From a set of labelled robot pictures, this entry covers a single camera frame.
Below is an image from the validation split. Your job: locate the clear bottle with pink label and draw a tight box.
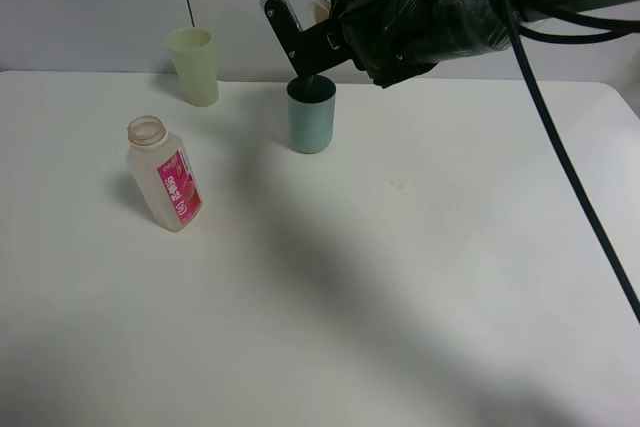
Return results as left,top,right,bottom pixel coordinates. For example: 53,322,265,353
127,115,202,232

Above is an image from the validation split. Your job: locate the teal plastic cup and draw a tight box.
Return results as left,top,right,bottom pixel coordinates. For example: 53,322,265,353
286,75,337,154

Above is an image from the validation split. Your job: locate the pale green plastic cup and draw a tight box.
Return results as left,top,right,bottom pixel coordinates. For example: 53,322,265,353
165,27,219,107

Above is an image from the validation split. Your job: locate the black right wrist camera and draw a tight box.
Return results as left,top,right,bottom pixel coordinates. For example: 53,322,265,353
261,0,354,77

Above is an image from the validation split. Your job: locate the black right camera cable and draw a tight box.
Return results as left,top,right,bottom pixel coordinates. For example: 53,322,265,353
248,0,640,326

